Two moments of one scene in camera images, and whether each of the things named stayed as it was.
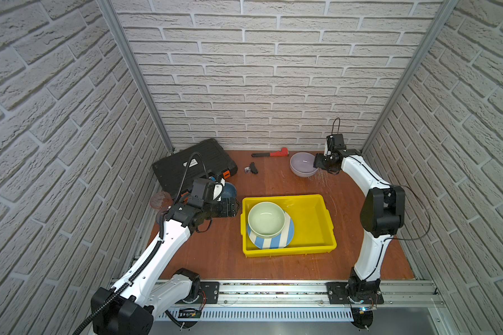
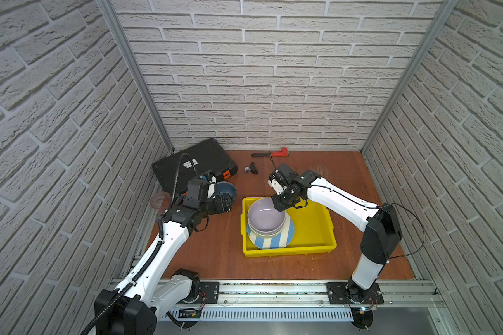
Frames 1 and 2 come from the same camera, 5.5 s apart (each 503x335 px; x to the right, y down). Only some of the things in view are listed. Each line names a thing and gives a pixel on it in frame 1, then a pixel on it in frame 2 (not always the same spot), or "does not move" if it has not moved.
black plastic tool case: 170,169 does not move
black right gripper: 318,162 → 279,205
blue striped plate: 279,241 does not move
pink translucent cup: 162,200 does not move
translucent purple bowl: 302,165 → 264,218
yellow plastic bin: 313,223 does not move
